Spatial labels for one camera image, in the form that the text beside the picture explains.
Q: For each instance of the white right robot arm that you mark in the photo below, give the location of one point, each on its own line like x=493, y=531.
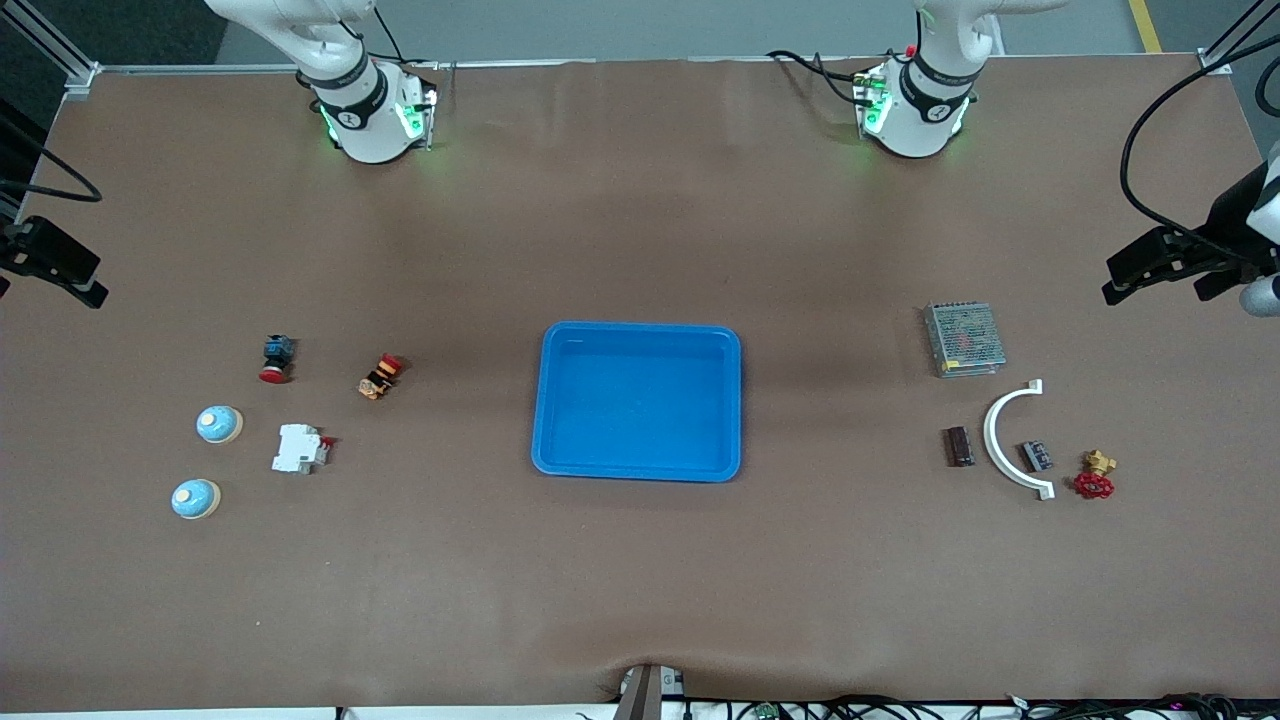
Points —
x=365, y=120

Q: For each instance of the brass valve red handwheel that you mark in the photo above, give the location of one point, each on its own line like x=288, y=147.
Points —
x=1094, y=486

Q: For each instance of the aluminium frame profile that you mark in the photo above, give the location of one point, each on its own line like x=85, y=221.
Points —
x=82, y=80
x=1215, y=62

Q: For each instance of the blue plastic tray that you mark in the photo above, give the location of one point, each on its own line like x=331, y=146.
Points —
x=640, y=400

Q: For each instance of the white semicircular bracket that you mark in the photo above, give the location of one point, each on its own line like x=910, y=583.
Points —
x=990, y=437

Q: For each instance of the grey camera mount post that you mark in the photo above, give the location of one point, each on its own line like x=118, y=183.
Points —
x=645, y=695

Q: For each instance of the long dark electrolytic capacitor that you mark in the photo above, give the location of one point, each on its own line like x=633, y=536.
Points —
x=960, y=447

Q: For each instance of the white circuit breaker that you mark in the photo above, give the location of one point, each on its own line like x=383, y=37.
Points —
x=297, y=450

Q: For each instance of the short dark electrolytic capacitor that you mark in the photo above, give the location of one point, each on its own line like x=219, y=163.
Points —
x=1036, y=456

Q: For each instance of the orange red selector switch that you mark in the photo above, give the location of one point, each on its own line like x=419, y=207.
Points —
x=378, y=380

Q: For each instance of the blue call bell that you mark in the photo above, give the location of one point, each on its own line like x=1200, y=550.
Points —
x=219, y=425
x=195, y=499

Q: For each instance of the metal mesh power supply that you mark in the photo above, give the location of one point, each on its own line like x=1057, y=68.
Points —
x=963, y=340

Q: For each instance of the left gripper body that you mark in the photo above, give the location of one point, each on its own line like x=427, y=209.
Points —
x=1229, y=217

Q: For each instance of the red mushroom push button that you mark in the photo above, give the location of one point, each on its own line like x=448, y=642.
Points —
x=277, y=352

